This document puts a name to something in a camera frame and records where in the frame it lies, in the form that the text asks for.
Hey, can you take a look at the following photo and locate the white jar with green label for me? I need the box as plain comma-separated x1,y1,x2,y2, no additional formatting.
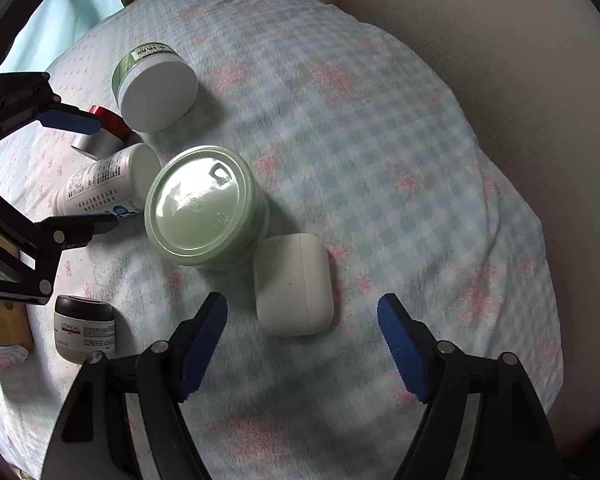
111,42,199,134

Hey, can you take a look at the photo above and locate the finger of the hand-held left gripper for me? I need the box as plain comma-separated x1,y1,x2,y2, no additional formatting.
0,72,101,153
0,182,119,307

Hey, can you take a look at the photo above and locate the checked floral bed sheet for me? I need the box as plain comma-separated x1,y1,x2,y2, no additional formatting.
0,0,566,480

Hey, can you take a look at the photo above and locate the light blue cloth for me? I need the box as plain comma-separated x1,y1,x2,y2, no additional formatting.
0,0,126,78

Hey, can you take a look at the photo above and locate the white earbuds case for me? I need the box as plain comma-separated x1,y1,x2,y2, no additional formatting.
252,233,336,337

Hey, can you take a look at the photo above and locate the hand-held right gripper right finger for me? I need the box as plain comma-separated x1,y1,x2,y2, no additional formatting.
376,292,571,480

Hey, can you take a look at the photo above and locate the light green jar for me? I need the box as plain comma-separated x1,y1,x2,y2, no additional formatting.
144,145,271,272

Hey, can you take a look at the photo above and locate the dark jar with white label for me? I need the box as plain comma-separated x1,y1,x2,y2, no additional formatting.
53,296,117,365

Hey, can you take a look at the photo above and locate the silver jar with red lid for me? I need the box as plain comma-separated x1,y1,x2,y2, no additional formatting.
70,105,133,159

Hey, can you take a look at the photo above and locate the printed cardboard box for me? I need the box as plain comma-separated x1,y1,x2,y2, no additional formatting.
0,300,33,368

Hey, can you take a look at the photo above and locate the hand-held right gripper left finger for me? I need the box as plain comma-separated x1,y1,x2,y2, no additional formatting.
40,291,229,480

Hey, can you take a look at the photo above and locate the white printed bottle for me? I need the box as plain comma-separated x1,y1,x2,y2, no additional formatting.
51,143,162,226

